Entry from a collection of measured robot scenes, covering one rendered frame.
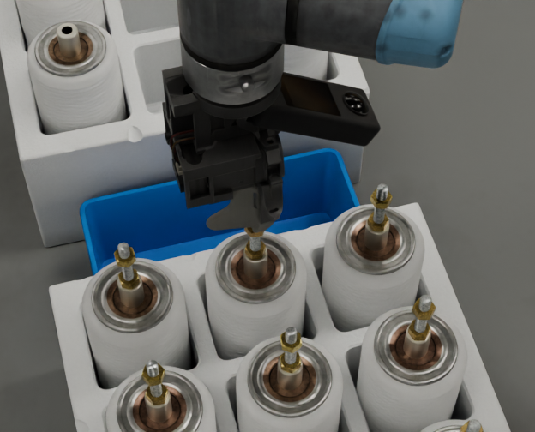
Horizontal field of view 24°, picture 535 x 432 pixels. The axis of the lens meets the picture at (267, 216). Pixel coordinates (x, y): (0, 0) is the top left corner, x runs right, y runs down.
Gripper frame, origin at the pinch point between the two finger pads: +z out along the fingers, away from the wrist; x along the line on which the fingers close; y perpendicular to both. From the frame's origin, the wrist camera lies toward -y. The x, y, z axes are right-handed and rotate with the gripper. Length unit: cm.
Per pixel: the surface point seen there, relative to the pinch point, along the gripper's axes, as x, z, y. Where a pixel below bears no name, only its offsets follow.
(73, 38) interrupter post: -30.5, 6.6, 11.6
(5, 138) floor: -42, 34, 22
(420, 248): 2.0, 9.5, -15.1
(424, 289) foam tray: 2.6, 16.9, -16.1
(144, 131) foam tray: -24.1, 16.4, 6.3
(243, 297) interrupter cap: 2.8, 8.9, 2.6
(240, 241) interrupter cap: -3.2, 9.0, 1.2
